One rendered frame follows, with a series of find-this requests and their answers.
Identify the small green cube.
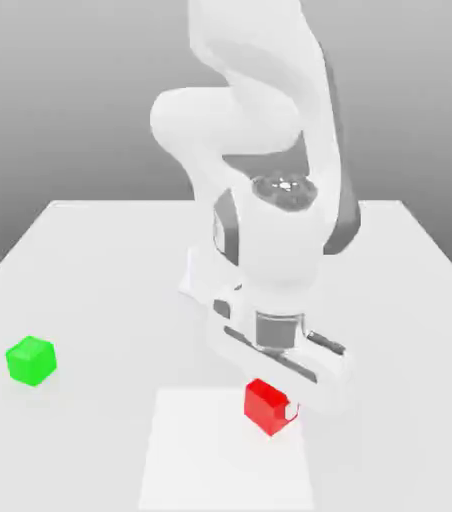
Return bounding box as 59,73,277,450
5,335,58,388

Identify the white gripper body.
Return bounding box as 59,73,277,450
204,297,356,415

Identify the small red cube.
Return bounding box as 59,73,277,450
243,378,301,437

